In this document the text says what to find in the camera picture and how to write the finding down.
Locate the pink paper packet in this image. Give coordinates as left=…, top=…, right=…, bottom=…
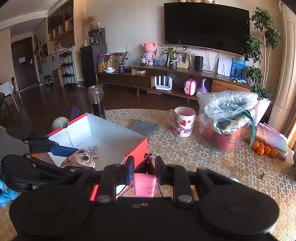
left=133, top=154, right=157, bottom=197

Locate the cartoon face tooth toy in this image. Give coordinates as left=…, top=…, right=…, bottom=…
left=61, top=149, right=95, bottom=168

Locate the red white cardboard box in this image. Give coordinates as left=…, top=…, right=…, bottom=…
left=47, top=112, right=149, bottom=202

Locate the grey cloth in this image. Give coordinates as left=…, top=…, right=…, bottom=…
left=128, top=120, right=160, bottom=139

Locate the pink strawberry mug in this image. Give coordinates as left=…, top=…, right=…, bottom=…
left=167, top=106, right=196, bottom=138

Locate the glass jar dark liquid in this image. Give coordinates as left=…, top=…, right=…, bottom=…
left=88, top=85, right=106, bottom=119

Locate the clear bag of fruit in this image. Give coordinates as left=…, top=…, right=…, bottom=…
left=197, top=90, right=258, bottom=152

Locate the white wifi router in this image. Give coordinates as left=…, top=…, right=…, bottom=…
left=154, top=75, right=173, bottom=91

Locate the pink toy case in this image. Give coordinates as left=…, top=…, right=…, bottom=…
left=184, top=77, right=197, bottom=96

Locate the purple kettlebell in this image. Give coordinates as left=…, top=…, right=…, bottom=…
left=196, top=78, right=208, bottom=96

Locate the jar of yellow snacks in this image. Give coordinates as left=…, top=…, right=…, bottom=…
left=97, top=55, right=107, bottom=73

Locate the orange tangerine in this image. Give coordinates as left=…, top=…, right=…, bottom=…
left=264, top=146, right=272, bottom=155
left=251, top=141, right=260, bottom=150
left=256, top=146, right=265, bottom=156
left=270, top=149, right=278, bottom=158

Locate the wooden tv cabinet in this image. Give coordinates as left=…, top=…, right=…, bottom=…
left=96, top=65, right=251, bottom=101

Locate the black tall cabinet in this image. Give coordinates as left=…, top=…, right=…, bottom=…
left=80, top=28, right=107, bottom=88

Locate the stack of colourful books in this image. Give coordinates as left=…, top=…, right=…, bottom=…
left=255, top=123, right=288, bottom=160

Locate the framed photo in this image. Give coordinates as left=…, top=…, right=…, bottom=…
left=167, top=48, right=191, bottom=70

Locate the pink plush doll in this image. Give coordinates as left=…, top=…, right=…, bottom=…
left=142, top=42, right=156, bottom=65

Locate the black speaker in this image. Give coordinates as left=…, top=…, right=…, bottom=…
left=194, top=56, right=204, bottom=71

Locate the blue picture book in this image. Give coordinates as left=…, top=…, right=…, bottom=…
left=230, top=57, right=246, bottom=80

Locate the potted green tree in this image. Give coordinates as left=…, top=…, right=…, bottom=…
left=241, top=6, right=282, bottom=100

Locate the black television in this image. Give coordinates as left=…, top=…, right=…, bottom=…
left=164, top=3, right=250, bottom=55

